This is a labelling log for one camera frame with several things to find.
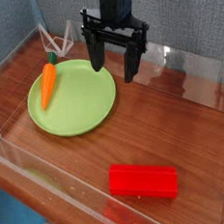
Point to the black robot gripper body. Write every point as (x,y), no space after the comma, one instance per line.
(96,29)

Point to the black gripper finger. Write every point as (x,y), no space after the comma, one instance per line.
(96,52)
(132,60)

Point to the red rectangular block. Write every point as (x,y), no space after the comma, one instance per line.
(157,181)

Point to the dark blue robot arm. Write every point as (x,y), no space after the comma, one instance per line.
(116,10)

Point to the green round plate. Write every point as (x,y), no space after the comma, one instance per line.
(81,100)

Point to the orange toy carrot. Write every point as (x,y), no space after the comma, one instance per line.
(48,79)

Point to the clear acrylic enclosure wall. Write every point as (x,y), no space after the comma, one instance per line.
(172,113)

